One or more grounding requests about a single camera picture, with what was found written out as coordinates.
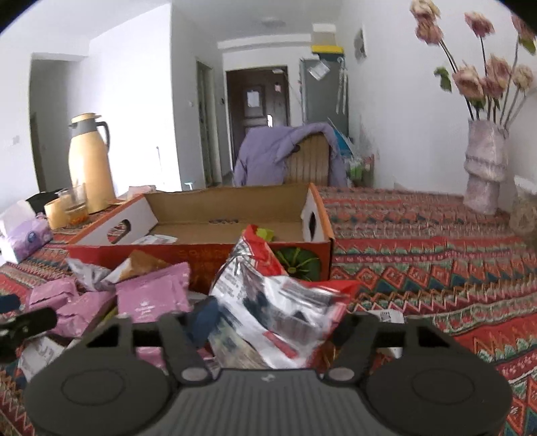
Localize grey refrigerator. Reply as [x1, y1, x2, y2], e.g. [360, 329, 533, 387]
[299, 58, 350, 139]

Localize purple white tissue pack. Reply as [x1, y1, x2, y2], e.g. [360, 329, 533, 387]
[0, 200, 54, 265]

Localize wooden slatted chair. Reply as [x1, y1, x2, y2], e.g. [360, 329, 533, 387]
[285, 133, 332, 185]

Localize pink textured vase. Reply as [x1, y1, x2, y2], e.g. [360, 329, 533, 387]
[462, 119, 509, 215]

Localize white crumpled snack packet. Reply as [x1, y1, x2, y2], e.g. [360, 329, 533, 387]
[19, 335, 68, 380]

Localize black bag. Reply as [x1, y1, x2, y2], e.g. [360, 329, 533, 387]
[26, 190, 70, 212]

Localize clear glass cup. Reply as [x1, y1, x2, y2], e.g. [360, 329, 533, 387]
[56, 183, 90, 226]

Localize red cardboard box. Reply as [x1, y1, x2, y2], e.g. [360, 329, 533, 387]
[65, 182, 336, 294]

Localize orange brown snack packet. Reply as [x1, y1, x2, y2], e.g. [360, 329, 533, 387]
[111, 249, 168, 281]

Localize clear storage jar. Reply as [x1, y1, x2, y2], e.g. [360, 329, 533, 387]
[509, 176, 537, 244]

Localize dried pink rose bouquet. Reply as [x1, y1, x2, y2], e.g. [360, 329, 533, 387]
[409, 0, 537, 126]

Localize clear wafer snack packet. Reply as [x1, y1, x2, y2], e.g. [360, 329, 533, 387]
[369, 309, 407, 359]

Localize small storage cart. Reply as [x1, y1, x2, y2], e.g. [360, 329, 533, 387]
[342, 151, 374, 187]

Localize silver snack wrapper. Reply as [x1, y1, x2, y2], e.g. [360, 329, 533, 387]
[67, 257, 116, 292]

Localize dark brown entrance door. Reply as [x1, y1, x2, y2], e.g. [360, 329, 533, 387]
[226, 66, 291, 177]

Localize yellow thermos jug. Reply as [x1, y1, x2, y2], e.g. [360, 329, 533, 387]
[68, 112, 116, 214]

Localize white umbrella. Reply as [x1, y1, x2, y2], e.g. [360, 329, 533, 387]
[336, 59, 349, 114]

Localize yellow cup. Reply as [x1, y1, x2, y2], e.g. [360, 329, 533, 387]
[44, 197, 70, 230]

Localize pink snack packet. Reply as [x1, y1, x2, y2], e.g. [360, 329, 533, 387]
[134, 346, 168, 372]
[29, 278, 80, 312]
[54, 290, 117, 339]
[114, 262, 194, 323]

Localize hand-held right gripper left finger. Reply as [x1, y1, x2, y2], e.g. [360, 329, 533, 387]
[80, 297, 222, 385]

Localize wall picture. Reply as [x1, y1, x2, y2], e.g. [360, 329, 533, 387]
[353, 27, 367, 63]

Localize beige cardboard box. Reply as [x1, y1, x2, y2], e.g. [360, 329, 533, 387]
[312, 24, 337, 45]

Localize red silver snack bag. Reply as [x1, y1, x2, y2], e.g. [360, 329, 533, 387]
[208, 224, 363, 370]

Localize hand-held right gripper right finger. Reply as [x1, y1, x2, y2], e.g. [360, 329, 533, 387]
[326, 312, 454, 384]

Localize white printed snack packet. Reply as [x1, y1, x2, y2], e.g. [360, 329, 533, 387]
[132, 235, 179, 245]

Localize purple jacket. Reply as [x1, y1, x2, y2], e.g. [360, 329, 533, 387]
[234, 123, 349, 188]

